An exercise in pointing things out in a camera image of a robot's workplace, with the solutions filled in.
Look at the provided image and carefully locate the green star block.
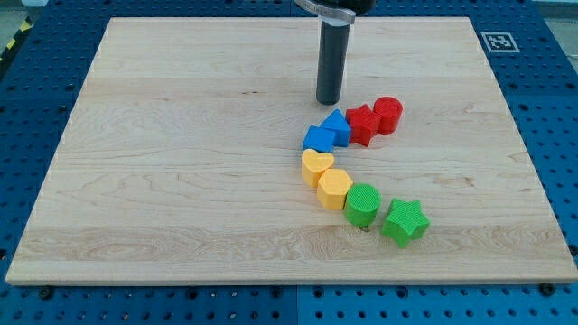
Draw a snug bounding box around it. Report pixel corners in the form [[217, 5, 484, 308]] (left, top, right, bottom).
[[381, 198, 430, 248]]

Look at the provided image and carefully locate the robot arm end with clamp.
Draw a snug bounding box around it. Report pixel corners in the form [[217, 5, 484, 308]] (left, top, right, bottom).
[[294, 0, 377, 25]]

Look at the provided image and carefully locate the red star block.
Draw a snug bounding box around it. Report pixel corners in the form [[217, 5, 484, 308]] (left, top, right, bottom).
[[346, 104, 380, 146]]

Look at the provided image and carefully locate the wooden board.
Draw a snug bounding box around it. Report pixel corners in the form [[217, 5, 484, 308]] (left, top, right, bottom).
[[6, 17, 577, 286]]

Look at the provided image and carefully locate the yellow heart block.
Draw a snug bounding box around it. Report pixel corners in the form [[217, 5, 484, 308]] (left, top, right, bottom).
[[301, 149, 335, 188]]

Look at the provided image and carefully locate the blue cube block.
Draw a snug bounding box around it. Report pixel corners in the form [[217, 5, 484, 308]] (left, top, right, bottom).
[[302, 125, 336, 153]]

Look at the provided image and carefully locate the yellow hexagon block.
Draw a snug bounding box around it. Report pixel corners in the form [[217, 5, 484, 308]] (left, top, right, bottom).
[[317, 169, 353, 209]]

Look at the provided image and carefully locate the blue triangle block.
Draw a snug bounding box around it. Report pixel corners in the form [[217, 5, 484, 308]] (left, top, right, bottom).
[[321, 109, 351, 147]]

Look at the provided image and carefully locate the green cylinder block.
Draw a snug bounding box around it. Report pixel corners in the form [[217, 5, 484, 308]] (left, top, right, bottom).
[[344, 183, 381, 228]]

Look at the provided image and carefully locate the red cylinder block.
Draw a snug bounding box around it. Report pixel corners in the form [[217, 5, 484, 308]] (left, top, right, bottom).
[[373, 97, 403, 135]]

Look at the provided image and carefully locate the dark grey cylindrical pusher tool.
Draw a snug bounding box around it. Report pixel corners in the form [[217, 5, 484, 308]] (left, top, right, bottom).
[[316, 17, 350, 106]]

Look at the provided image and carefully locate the white fiducial marker tag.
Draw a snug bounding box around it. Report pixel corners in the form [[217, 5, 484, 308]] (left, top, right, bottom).
[[481, 32, 519, 53]]

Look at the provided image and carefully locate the black bolt front left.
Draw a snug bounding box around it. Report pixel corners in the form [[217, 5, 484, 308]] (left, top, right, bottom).
[[38, 286, 54, 301]]

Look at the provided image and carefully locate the black bolt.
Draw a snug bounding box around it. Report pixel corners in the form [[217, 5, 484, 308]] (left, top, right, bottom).
[[538, 283, 556, 297], [38, 286, 54, 301]]

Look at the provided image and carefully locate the black bolt front right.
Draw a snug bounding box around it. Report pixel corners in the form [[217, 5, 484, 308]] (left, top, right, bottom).
[[538, 283, 556, 297]]

